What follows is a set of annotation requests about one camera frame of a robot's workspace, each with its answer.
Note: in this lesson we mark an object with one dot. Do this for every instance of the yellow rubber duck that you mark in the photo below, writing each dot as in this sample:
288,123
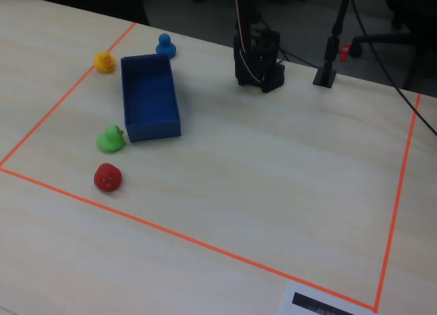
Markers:
104,63

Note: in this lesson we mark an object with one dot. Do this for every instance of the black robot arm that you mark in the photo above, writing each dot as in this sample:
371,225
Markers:
269,65

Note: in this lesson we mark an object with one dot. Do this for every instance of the blue rectangular open box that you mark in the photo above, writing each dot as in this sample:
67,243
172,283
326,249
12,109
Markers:
150,96

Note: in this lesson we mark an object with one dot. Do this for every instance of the green rubber duck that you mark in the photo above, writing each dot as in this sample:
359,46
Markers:
109,140

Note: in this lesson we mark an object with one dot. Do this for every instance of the red rubber duck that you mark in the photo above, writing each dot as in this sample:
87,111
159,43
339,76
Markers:
107,178

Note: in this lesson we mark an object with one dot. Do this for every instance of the blue rubber duck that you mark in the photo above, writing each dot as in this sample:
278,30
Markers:
166,48

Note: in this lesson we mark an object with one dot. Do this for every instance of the orange tape strip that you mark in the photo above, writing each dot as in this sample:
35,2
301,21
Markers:
68,93
405,164
136,220

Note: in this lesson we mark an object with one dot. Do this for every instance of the white paper with black bar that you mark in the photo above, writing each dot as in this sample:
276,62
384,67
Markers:
290,294

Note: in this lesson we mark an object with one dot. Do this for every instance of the red clamp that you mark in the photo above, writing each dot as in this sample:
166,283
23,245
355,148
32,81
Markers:
345,52

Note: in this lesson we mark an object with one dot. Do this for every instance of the black office chair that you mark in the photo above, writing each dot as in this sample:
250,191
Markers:
382,37

